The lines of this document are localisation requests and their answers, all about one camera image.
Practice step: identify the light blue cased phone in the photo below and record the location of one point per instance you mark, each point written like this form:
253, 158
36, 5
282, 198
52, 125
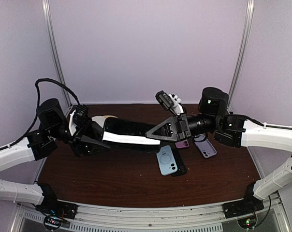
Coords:
166, 161

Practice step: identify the right aluminium post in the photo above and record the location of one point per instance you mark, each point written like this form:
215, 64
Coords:
242, 49

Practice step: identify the aluminium post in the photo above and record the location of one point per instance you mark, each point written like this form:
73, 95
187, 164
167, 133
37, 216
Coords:
52, 41
242, 49

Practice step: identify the white teacup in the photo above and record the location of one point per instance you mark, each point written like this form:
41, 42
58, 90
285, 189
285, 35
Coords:
100, 120

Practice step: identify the left aluminium post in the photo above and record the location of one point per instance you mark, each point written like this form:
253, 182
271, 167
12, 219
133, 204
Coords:
52, 41

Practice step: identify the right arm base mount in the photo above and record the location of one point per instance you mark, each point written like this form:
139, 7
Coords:
247, 209

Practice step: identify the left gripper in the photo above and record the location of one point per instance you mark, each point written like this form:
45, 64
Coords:
89, 128

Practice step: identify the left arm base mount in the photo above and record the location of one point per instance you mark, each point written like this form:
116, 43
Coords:
55, 212

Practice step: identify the aluminium front rail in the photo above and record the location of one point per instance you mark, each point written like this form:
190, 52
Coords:
201, 218

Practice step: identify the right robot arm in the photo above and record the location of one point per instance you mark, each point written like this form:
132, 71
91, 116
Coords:
231, 130

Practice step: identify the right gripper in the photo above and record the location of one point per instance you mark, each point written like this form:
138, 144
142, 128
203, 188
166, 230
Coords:
180, 128

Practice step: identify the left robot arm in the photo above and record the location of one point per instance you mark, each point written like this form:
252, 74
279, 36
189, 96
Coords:
36, 145

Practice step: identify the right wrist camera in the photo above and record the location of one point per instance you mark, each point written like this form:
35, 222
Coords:
170, 102

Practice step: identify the pink phone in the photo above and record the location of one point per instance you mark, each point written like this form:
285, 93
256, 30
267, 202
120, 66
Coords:
182, 144

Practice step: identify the black cased phone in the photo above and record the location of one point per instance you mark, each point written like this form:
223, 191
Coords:
123, 134

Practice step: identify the black phone under blue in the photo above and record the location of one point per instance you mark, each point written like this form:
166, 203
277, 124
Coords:
181, 168

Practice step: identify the lavender phone case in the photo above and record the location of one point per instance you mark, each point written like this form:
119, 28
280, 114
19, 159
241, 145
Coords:
205, 147

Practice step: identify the beige saucer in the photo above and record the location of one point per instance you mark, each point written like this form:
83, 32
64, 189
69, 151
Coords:
109, 116

